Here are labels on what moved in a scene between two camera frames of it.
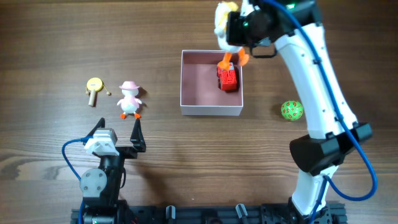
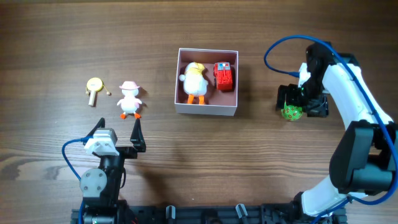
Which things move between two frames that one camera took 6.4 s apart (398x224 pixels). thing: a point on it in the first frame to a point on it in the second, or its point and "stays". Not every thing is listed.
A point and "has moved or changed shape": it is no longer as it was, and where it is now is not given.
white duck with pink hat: [129, 103] stays
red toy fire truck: [227, 79] has moved or changed shape
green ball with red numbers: [292, 110] stays
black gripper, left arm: [123, 150] stays
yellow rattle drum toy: [94, 85] stays
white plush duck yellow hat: [221, 25] to [194, 84]
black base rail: [261, 214] stays
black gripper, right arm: [234, 28] to [285, 97]
